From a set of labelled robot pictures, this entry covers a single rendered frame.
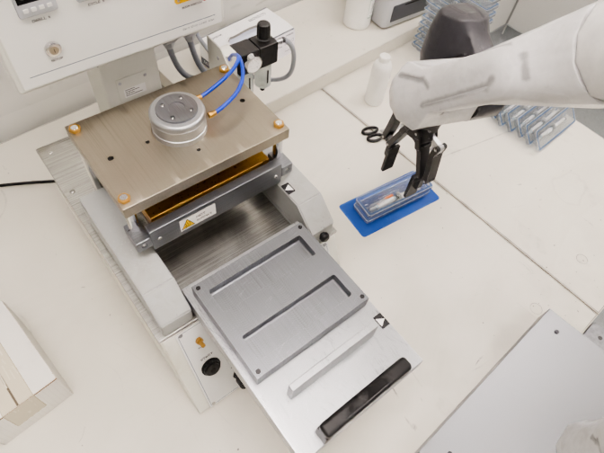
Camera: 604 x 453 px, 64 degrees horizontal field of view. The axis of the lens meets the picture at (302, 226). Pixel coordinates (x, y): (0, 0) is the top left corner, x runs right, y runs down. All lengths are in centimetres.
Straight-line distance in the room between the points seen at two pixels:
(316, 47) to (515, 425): 105
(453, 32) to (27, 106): 96
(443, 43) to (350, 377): 52
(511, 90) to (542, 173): 78
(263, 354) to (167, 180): 27
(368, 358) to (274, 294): 16
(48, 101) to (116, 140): 61
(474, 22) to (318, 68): 65
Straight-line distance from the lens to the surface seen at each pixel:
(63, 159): 99
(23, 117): 134
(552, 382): 101
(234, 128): 74
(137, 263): 74
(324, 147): 122
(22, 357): 91
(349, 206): 111
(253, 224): 85
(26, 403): 89
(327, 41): 147
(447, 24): 81
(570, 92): 60
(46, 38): 75
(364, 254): 105
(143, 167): 70
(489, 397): 95
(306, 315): 71
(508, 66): 61
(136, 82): 87
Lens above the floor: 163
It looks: 56 degrees down
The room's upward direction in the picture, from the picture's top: 9 degrees clockwise
